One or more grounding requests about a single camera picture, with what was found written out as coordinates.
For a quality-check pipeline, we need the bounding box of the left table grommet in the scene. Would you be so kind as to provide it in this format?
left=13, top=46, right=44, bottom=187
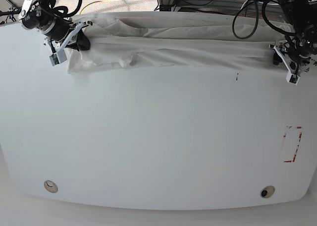
left=44, top=180, right=58, bottom=193

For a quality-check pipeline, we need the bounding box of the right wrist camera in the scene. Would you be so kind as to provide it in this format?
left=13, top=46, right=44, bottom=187
left=50, top=52, right=67, bottom=66

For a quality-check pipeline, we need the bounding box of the red tape rectangle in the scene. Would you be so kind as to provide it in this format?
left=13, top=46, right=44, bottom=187
left=280, top=126, right=303, bottom=163

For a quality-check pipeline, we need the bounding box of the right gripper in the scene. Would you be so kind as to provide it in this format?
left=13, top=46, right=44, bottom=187
left=43, top=20, right=93, bottom=53

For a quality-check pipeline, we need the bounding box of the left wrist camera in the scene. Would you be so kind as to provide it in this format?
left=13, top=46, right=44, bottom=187
left=286, top=72, right=300, bottom=85

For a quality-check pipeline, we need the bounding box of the table grommet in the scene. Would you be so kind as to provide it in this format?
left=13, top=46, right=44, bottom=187
left=260, top=186, right=275, bottom=199
left=44, top=180, right=58, bottom=193

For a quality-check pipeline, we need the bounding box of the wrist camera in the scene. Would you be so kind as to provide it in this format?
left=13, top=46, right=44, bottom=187
left=286, top=72, right=300, bottom=85
left=50, top=52, right=67, bottom=66

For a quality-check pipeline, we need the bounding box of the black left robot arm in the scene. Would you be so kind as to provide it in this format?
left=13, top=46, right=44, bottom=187
left=262, top=0, right=317, bottom=83

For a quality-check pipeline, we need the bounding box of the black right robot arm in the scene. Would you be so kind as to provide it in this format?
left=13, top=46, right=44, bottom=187
left=19, top=0, right=83, bottom=53

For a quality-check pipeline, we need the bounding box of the right table grommet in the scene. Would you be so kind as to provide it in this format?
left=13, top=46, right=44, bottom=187
left=260, top=186, right=275, bottom=199

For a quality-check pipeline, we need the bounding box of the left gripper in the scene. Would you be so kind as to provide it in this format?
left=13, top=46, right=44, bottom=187
left=268, top=41, right=311, bottom=76

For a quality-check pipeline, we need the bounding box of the yellow cable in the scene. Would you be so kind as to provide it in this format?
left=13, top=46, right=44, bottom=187
left=79, top=0, right=124, bottom=14

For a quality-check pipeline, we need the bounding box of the white printed T-shirt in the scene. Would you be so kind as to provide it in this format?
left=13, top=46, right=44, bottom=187
left=67, top=14, right=283, bottom=73

